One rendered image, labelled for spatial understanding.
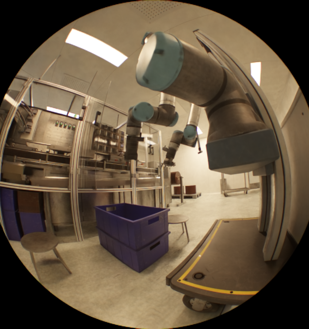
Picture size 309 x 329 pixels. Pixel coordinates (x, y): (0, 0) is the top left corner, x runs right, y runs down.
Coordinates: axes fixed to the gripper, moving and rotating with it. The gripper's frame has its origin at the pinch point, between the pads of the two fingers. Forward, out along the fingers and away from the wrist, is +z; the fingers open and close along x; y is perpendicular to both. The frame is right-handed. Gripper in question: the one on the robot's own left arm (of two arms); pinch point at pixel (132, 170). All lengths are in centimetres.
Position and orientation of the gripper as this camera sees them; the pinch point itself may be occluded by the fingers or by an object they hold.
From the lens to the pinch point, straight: 66.2
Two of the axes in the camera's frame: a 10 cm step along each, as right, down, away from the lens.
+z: -1.2, 9.7, 2.2
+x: -7.8, 0.4, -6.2
